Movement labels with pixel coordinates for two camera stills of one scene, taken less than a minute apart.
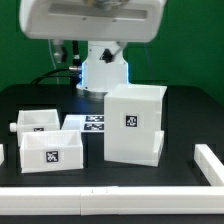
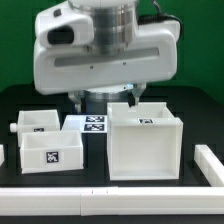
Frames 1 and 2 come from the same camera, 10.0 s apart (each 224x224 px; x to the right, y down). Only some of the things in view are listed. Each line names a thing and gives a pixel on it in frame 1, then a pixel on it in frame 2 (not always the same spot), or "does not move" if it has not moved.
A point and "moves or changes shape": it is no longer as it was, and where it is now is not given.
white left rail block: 1,153 does not move
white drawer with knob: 35,120 does not move
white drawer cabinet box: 133,124 moves or changes shape
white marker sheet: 84,123 does not move
